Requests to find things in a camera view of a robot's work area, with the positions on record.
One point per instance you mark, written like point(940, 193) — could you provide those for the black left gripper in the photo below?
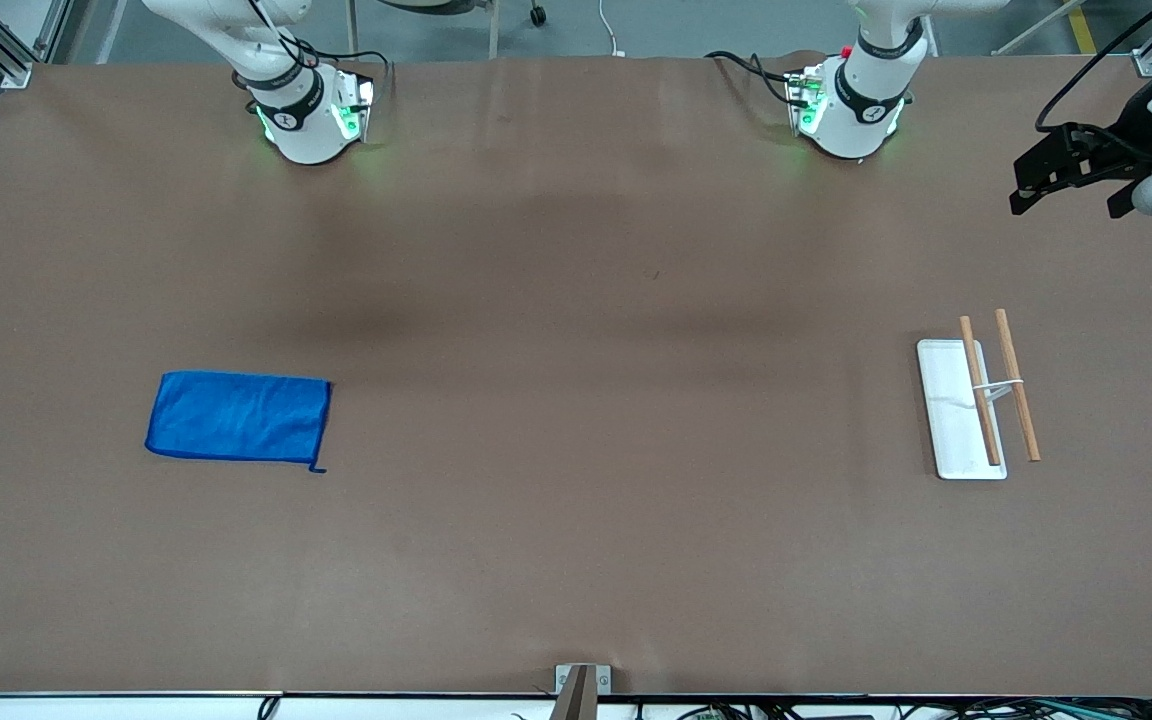
point(1114, 152)

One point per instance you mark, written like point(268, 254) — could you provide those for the blue microfibre towel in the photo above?
point(236, 418)

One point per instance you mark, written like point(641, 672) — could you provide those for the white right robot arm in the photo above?
point(301, 120)

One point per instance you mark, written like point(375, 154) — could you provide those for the wooden rack rod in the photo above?
point(976, 370)
point(1018, 385)

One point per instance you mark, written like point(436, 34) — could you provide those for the beige furniture leg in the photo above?
point(494, 25)
point(352, 25)

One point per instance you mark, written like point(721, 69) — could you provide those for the black chair caster wheel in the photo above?
point(538, 15)

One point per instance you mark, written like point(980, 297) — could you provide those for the brown table cover sheet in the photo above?
point(576, 500)

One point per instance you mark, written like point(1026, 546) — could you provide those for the dark brown upright bar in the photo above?
point(574, 695)

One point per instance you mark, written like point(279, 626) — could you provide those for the grey metal table bracket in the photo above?
point(601, 680)

